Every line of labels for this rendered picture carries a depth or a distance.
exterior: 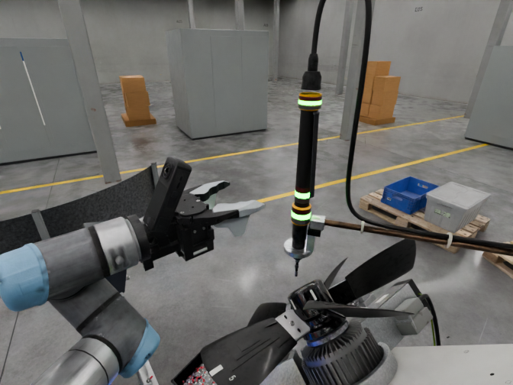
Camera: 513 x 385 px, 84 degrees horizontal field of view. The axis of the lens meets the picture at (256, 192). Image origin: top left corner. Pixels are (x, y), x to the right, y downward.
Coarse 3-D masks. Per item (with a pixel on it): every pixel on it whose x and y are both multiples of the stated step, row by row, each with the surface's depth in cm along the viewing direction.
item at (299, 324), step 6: (288, 312) 86; (294, 312) 86; (276, 318) 84; (282, 318) 84; (288, 318) 84; (294, 318) 84; (282, 324) 82; (288, 324) 82; (300, 324) 82; (288, 330) 81; (294, 330) 81; (306, 330) 81; (294, 336) 79; (300, 336) 79
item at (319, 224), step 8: (320, 216) 66; (312, 224) 64; (320, 224) 64; (312, 232) 65; (320, 232) 64; (288, 240) 72; (312, 240) 66; (288, 248) 69; (304, 248) 69; (312, 248) 67; (296, 256) 67; (304, 256) 67
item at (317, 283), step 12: (300, 288) 94; (312, 288) 84; (324, 288) 87; (300, 300) 84; (324, 300) 84; (300, 312) 84; (312, 312) 82; (312, 324) 83; (324, 324) 81; (336, 324) 80; (312, 336) 81
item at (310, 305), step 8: (312, 304) 60; (320, 304) 60; (328, 304) 59; (336, 304) 60; (344, 304) 64; (344, 312) 72; (352, 312) 69; (360, 312) 65; (368, 312) 63; (376, 312) 60; (384, 312) 59; (392, 312) 57; (400, 312) 56; (408, 312) 57
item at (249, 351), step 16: (272, 320) 83; (224, 336) 81; (240, 336) 79; (256, 336) 78; (272, 336) 78; (288, 336) 78; (208, 352) 77; (224, 352) 75; (240, 352) 74; (256, 352) 74; (272, 352) 74; (288, 352) 74; (208, 368) 71; (224, 368) 70; (240, 368) 70; (256, 368) 69; (272, 368) 70; (224, 384) 66; (240, 384) 65; (256, 384) 65
